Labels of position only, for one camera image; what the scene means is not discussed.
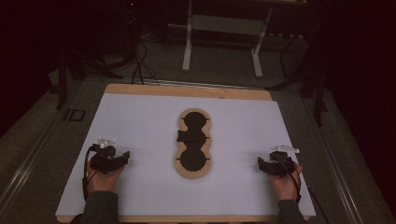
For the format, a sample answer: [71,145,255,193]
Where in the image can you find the person's right hand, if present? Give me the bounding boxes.
[268,162,304,202]

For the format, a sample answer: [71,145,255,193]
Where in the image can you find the metal floor rail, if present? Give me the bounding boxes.
[0,118,60,213]
[303,96,365,224]

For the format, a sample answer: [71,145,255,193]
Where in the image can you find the person's left hand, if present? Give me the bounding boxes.
[86,160,126,194]

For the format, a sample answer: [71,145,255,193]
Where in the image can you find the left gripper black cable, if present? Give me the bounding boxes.
[81,145,95,202]

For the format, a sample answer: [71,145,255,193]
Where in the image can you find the white table sheet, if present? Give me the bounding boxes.
[55,92,317,217]

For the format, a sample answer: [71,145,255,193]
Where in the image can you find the black floor cables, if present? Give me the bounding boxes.
[130,40,162,87]

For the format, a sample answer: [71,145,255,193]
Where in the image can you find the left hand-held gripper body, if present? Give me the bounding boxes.
[89,136,118,175]

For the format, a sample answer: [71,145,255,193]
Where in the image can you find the wooden tray with round holes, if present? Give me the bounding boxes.
[174,107,213,180]

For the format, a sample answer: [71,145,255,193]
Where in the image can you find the black metal stand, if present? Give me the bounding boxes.
[55,49,124,110]
[267,31,330,127]

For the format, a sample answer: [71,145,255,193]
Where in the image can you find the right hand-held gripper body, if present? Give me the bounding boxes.
[265,144,301,179]

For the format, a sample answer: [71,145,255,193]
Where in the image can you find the white metal stand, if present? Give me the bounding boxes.
[181,0,275,78]

